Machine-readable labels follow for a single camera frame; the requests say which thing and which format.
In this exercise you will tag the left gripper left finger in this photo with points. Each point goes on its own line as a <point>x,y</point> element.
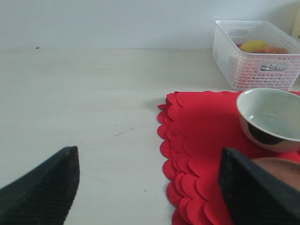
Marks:
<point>44,195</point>

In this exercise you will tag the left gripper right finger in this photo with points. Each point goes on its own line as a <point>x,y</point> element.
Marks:
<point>252,195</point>

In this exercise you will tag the pale green ceramic bowl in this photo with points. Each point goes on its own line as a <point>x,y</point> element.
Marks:
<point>270,118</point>

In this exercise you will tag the blue white milk carton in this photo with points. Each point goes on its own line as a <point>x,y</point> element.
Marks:
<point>273,67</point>

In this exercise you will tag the fried chicken piece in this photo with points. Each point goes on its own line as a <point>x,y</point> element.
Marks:
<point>271,50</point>

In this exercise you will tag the yellow lemon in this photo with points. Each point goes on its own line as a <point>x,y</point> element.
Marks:
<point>252,45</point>

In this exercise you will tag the brown wooden plate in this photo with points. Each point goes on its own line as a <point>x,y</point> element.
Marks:
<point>285,170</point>

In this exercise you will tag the red scalloped cloth mat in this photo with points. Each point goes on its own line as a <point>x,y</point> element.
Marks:
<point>195,126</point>

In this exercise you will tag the white perforated plastic basket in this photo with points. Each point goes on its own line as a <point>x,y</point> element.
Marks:
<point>242,69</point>

